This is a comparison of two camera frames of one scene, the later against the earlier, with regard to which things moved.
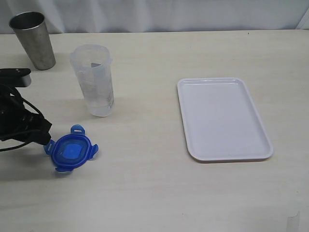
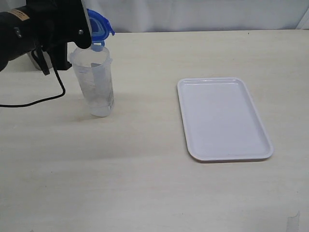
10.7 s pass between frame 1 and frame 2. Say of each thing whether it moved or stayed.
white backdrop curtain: stayed
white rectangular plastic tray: stayed
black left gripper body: moved
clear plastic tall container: stayed
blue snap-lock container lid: moved
